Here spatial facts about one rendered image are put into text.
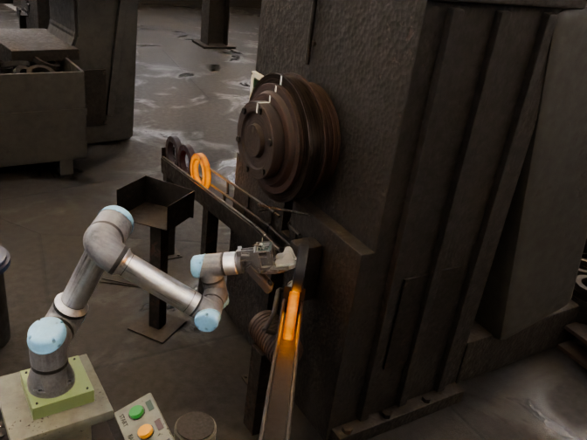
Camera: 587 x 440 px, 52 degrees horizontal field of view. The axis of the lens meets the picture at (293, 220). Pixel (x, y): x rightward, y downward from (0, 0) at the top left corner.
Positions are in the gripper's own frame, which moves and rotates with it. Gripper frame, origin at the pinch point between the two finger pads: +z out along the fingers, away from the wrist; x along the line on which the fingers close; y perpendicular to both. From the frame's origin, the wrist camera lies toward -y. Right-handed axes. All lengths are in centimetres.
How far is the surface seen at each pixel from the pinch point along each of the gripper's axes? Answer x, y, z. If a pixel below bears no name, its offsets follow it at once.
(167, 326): 67, -68, -79
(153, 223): 61, -9, -69
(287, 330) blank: -15.2, -14.8, -5.1
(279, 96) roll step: 40, 44, -4
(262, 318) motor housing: 14.0, -29.9, -19.2
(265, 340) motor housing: 5.6, -33.5, -17.5
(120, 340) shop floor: 53, -64, -97
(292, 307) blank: -12.1, -8.7, -3.1
